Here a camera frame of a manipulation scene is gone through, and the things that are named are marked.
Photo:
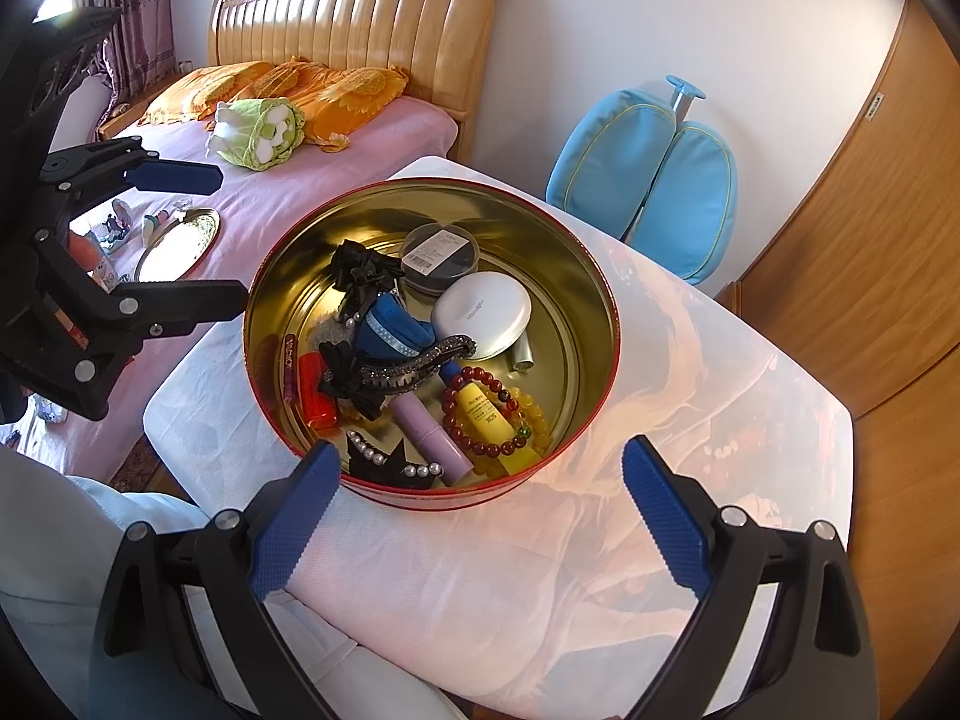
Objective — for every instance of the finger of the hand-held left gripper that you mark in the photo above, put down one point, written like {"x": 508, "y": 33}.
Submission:
{"x": 187, "y": 304}
{"x": 176, "y": 176}

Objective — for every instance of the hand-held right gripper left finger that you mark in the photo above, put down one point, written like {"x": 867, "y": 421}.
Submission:
{"x": 292, "y": 525}

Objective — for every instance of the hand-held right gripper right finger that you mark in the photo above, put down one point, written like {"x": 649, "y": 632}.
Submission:
{"x": 667, "y": 517}

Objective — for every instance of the pearl black bow clip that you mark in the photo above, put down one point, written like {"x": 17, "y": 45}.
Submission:
{"x": 382, "y": 465}

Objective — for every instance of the slim purple tube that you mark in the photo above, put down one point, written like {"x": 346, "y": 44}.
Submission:
{"x": 290, "y": 364}

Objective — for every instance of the grey plush toy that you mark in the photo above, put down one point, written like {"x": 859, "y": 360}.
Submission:
{"x": 330, "y": 330}

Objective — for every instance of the black ribbon bow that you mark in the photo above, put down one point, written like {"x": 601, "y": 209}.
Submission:
{"x": 337, "y": 371}

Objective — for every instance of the purple lipstick tube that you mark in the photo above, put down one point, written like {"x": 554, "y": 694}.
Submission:
{"x": 435, "y": 442}

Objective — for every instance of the black bow hair clip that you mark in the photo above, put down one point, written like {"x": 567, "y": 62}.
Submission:
{"x": 360, "y": 262}

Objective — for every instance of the long rhinestone hair clip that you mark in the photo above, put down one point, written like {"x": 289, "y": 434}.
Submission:
{"x": 405, "y": 375}

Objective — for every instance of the blue hair bow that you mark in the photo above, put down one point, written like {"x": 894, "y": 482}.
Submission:
{"x": 390, "y": 326}

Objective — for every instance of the yellow cream tube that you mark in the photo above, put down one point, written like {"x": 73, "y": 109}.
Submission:
{"x": 484, "y": 412}

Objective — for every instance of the silver tube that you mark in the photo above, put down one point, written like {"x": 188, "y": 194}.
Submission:
{"x": 523, "y": 354}

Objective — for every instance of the black round case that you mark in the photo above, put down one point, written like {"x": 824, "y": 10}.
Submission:
{"x": 450, "y": 270}

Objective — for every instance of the red round tin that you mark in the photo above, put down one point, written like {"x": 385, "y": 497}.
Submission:
{"x": 525, "y": 255}

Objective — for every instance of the gold round tin lid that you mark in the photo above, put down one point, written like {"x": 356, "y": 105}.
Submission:
{"x": 176, "y": 247}

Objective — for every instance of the small dark figurine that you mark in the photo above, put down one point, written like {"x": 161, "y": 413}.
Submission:
{"x": 114, "y": 225}

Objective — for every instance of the orange floral pillow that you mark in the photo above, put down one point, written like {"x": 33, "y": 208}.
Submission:
{"x": 195, "y": 90}
{"x": 345, "y": 97}

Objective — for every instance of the green cabbage plush toy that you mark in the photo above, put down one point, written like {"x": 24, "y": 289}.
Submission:
{"x": 259, "y": 135}

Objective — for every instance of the purple patterned curtain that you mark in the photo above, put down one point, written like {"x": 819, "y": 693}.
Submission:
{"x": 142, "y": 15}

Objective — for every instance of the wooden bed headboard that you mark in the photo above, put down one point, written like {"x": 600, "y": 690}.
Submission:
{"x": 360, "y": 15}

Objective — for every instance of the person's white clothing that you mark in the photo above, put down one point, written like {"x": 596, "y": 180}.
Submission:
{"x": 45, "y": 540}

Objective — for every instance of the wooden door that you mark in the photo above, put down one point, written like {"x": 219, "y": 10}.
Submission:
{"x": 862, "y": 255}

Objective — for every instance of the blue padded chair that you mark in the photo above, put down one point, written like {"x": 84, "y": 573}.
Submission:
{"x": 600, "y": 157}

